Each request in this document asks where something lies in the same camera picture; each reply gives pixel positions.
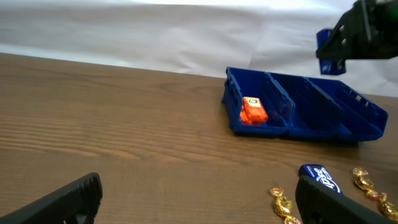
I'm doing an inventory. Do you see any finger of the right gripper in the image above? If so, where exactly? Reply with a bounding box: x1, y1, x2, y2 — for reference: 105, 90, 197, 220
315, 0, 363, 60

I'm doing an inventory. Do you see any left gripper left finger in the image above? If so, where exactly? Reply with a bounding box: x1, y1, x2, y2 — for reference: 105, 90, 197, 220
0, 172, 104, 224

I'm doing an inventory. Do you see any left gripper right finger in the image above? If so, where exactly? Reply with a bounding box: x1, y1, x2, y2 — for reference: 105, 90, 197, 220
294, 174, 396, 224

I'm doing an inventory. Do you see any blue candy pack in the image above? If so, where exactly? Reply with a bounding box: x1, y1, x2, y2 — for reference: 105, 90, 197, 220
316, 28, 347, 76
298, 164, 344, 195

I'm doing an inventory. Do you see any orange candy box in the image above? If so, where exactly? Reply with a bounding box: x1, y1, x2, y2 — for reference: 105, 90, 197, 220
242, 96, 269, 123
239, 105, 262, 126

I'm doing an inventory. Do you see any gold wrapped candy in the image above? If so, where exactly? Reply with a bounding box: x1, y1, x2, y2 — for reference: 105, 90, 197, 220
269, 186, 302, 224
366, 190, 398, 222
353, 167, 376, 192

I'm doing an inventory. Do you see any blue tray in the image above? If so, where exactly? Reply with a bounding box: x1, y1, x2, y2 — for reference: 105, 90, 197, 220
221, 66, 389, 143

